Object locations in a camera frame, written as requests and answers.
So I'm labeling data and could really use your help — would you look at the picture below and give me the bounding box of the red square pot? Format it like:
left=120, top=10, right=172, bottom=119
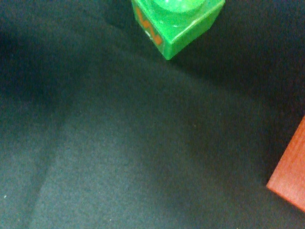
left=266, top=118, right=305, bottom=211

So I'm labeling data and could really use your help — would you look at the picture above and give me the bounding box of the black tablecloth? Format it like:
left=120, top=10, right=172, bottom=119
left=0, top=0, right=305, bottom=229

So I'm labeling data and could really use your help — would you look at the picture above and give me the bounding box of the green toy block with letter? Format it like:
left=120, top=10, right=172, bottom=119
left=131, top=0, right=225, bottom=60

